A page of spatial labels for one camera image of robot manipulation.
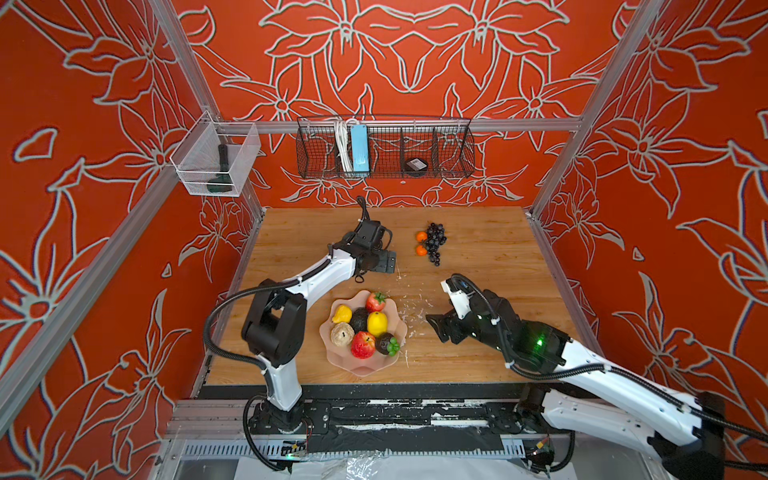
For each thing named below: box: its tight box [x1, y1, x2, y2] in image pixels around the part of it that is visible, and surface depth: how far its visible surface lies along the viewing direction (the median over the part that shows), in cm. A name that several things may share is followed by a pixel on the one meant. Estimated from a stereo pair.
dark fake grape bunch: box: [426, 222, 447, 267], surface depth 107 cm
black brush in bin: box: [207, 143, 233, 193], surface depth 81 cm
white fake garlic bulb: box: [330, 322, 355, 347], surface depth 81 cm
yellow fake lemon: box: [367, 311, 389, 337], surface depth 84 cm
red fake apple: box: [350, 331, 376, 360], surface depth 81 cm
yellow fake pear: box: [332, 304, 353, 323], surface depth 86 cm
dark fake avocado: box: [349, 307, 369, 333], surface depth 85 cm
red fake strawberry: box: [366, 292, 386, 313], surface depth 87 cm
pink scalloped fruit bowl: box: [319, 290, 370, 377], surface depth 83 cm
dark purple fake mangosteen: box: [375, 332, 401, 357], surface depth 79 cm
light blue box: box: [351, 124, 370, 172], surface depth 91 cm
